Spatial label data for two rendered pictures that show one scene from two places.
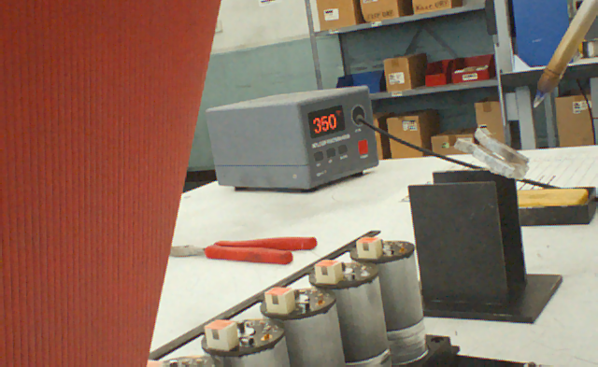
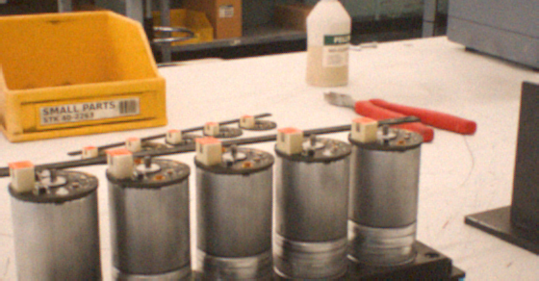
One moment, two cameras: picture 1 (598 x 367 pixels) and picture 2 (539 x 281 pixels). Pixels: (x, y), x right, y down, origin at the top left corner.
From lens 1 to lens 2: 0.11 m
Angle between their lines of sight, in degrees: 26
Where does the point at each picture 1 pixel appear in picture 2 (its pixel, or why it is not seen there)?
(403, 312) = (381, 210)
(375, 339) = (320, 224)
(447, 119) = not seen: outside the picture
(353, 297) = (302, 173)
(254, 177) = (483, 39)
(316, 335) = (229, 195)
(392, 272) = (377, 163)
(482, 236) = not seen: outside the picture
